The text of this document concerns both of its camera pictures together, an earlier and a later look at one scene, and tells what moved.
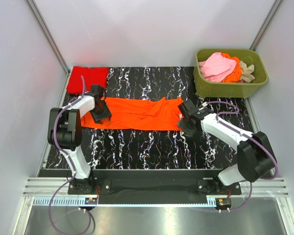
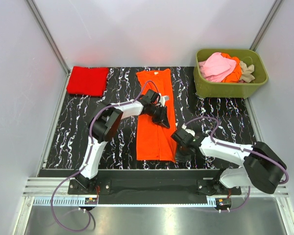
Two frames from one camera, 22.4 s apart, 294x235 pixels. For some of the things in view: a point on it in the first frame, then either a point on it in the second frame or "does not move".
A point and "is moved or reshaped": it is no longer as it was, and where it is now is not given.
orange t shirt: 138,113 is moved or reshaped
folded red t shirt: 97,76 does not move
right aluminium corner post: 266,24 does not move
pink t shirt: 217,68 does not move
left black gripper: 106,114 to 161,119
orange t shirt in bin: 235,76 does not move
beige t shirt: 247,75 does not move
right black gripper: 188,132 to 180,157
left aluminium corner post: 52,43 does not move
